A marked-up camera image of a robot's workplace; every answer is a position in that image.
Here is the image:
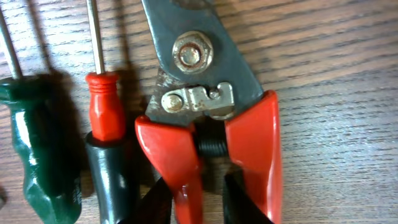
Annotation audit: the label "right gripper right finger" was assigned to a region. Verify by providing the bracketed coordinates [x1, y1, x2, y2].
[223, 174, 274, 224]

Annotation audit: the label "red handled cutting pliers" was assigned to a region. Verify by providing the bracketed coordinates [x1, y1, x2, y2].
[135, 0, 283, 223]

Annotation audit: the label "red and black screwdriver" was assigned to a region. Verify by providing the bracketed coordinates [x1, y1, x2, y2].
[85, 0, 137, 223]

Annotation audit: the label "green handled screwdriver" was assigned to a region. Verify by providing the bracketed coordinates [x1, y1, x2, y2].
[1, 18, 81, 223]

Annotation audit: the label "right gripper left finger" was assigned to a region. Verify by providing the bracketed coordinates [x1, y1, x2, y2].
[124, 178, 173, 224]

